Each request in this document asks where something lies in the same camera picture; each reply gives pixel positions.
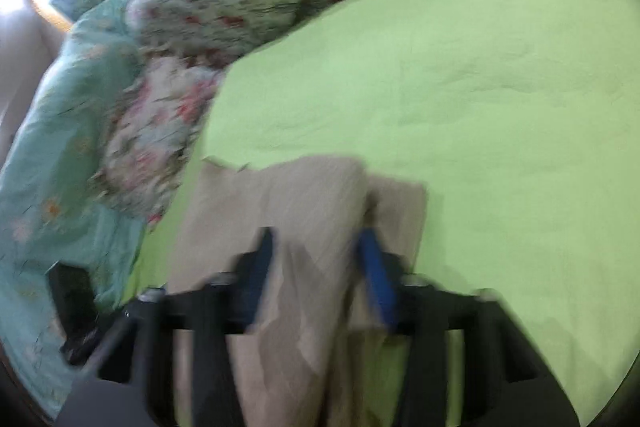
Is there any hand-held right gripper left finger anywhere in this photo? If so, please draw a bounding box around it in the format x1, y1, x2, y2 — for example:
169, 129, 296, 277
57, 227, 277, 427

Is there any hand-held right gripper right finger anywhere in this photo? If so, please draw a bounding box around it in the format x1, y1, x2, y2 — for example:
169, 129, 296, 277
352, 227, 582, 427

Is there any beige knit sweater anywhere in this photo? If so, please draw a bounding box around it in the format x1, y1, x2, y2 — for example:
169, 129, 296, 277
167, 154, 429, 427

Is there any teal floral quilt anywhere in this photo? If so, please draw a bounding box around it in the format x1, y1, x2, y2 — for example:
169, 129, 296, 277
0, 0, 153, 415

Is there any pink floral pillow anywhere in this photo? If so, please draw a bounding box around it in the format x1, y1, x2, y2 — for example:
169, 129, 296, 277
97, 56, 227, 229

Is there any light green bed sheet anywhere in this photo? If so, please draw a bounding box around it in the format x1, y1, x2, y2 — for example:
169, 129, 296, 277
120, 0, 640, 427

